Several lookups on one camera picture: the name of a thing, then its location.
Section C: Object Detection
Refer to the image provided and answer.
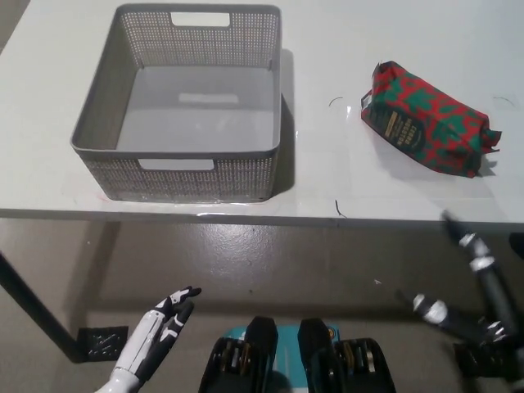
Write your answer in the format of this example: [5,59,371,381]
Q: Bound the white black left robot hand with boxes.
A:
[113,285,203,384]

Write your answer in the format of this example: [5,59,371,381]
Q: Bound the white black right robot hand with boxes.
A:
[395,209,524,393]

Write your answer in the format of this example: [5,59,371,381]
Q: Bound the red green coffee bean bag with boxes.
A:
[359,60,503,180]

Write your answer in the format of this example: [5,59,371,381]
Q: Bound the black floor pad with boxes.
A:
[77,325,129,363]

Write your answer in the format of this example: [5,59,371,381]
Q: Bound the black robot legs with teal base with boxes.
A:
[198,314,396,393]

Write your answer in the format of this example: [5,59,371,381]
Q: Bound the black metal table leg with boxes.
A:
[0,250,85,364]

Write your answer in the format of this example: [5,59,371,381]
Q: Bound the grey perforated plastic basket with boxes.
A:
[70,3,283,205]

